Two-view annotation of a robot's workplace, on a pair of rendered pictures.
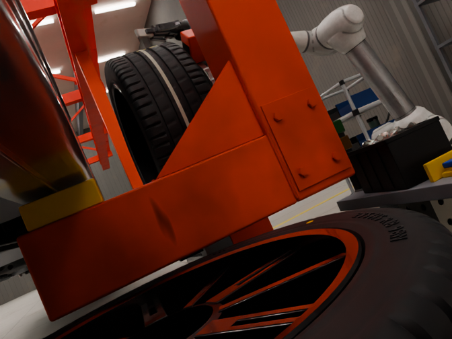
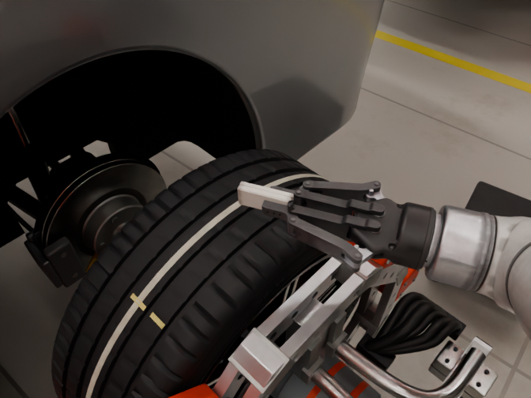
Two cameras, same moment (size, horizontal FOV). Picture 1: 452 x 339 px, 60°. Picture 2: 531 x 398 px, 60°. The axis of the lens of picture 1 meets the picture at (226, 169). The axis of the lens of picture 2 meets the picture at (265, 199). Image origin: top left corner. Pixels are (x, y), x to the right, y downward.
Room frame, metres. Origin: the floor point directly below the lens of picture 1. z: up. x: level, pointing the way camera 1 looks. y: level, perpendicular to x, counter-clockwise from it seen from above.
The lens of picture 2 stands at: (1.24, -0.28, 1.70)
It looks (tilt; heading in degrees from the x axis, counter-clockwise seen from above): 48 degrees down; 62
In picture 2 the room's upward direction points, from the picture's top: straight up
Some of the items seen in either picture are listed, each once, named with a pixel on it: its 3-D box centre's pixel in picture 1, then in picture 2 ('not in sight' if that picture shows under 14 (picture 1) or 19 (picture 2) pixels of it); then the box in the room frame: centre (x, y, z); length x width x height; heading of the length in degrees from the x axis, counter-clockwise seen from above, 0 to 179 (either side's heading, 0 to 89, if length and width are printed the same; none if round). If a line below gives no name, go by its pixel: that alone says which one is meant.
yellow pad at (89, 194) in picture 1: (66, 206); not in sight; (0.78, 0.32, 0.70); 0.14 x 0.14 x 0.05; 18
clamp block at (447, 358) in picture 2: not in sight; (461, 372); (1.68, -0.16, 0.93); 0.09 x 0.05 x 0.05; 108
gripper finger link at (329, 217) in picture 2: (164, 29); (332, 223); (1.48, 0.00, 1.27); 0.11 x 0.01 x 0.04; 134
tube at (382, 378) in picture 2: not in sight; (411, 340); (1.59, -0.10, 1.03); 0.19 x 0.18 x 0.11; 108
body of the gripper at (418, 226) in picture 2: (176, 31); (390, 230); (1.53, -0.04, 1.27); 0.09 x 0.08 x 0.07; 132
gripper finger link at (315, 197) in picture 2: (161, 33); (337, 208); (1.50, 0.01, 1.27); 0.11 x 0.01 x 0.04; 131
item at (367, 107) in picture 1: (368, 140); not in sight; (3.14, -1.14, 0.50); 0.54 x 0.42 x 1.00; 18
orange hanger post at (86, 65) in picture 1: (99, 147); not in sight; (4.86, 1.35, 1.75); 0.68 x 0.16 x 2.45; 108
